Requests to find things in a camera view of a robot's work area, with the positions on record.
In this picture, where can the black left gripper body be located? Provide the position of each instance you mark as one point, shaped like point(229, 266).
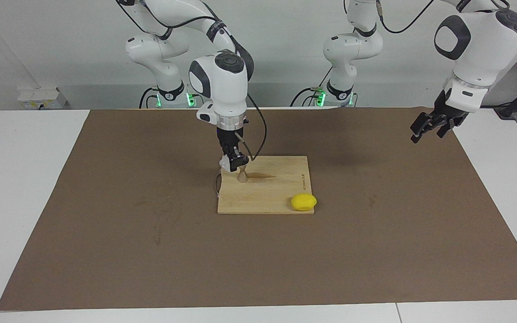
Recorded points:
point(449, 117)

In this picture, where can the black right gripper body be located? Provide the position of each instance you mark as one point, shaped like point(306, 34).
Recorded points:
point(229, 139)

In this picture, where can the white wall socket box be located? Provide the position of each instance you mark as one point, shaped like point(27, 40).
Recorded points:
point(38, 96)

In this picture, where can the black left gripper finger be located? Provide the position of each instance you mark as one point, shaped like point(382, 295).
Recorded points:
point(446, 130)
point(422, 124)

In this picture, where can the bamboo cutting board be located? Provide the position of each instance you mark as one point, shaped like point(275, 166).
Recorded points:
point(263, 193)

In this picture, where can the steel double jigger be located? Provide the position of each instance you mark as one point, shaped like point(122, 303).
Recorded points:
point(242, 177)

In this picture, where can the yellow lemon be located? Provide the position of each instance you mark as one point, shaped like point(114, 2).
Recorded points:
point(304, 202)

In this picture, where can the brown table mat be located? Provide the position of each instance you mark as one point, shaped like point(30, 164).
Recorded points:
point(258, 260)

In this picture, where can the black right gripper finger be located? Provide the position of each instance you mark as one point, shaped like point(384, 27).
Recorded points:
point(240, 161)

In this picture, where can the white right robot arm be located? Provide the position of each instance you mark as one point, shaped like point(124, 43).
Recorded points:
point(222, 85)

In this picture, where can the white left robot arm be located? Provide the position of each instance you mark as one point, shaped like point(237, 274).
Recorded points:
point(478, 45)

